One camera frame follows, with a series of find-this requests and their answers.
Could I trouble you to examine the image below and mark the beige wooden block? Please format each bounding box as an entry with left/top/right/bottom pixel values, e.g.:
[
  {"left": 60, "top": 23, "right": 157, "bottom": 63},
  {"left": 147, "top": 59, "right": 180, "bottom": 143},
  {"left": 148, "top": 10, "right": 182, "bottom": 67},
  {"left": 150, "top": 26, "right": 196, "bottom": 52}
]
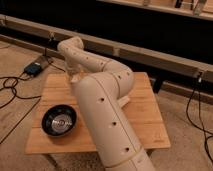
[{"left": 118, "top": 96, "right": 130, "bottom": 107}]

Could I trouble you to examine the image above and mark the grey metal floor rail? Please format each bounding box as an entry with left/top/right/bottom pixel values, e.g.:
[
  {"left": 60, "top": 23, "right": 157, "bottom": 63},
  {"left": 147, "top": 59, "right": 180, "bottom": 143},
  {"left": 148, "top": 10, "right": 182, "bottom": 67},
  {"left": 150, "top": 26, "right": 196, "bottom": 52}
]
[{"left": 0, "top": 14, "right": 213, "bottom": 84}]

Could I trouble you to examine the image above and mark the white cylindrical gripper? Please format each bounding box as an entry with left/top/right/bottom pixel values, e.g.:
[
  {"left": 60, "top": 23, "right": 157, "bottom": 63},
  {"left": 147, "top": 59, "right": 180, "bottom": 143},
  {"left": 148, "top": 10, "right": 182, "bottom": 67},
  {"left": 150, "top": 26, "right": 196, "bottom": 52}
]
[{"left": 65, "top": 60, "right": 82, "bottom": 84}]

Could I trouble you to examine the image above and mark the black cable on floor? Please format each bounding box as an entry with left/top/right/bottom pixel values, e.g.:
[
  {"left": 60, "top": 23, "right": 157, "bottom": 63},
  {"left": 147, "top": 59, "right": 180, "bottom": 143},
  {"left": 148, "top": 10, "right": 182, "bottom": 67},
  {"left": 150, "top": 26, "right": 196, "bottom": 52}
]
[{"left": 0, "top": 54, "right": 68, "bottom": 145}]

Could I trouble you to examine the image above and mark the wooden table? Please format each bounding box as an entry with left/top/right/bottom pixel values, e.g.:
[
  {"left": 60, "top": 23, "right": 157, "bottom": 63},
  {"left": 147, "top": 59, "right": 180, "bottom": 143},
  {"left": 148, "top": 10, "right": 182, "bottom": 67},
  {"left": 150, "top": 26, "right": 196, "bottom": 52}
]
[{"left": 25, "top": 72, "right": 171, "bottom": 154}]

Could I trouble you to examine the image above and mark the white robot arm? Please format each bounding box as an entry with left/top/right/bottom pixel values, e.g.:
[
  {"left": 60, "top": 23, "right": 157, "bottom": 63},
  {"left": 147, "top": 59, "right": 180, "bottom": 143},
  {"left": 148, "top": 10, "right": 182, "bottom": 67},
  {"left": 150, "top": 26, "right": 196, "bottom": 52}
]
[{"left": 57, "top": 37, "right": 156, "bottom": 171}]

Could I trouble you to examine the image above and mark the black cable at right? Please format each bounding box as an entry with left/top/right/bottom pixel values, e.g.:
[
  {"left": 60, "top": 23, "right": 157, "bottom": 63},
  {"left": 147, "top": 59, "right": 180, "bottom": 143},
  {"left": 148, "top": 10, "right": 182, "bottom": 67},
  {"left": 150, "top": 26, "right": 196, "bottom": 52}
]
[{"left": 185, "top": 75, "right": 213, "bottom": 164}]

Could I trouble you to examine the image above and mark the black bowl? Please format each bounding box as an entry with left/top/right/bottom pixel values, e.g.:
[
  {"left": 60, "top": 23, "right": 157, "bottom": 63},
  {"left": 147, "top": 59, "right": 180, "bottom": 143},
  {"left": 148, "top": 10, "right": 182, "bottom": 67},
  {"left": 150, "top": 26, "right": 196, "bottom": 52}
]
[{"left": 41, "top": 104, "right": 77, "bottom": 137}]

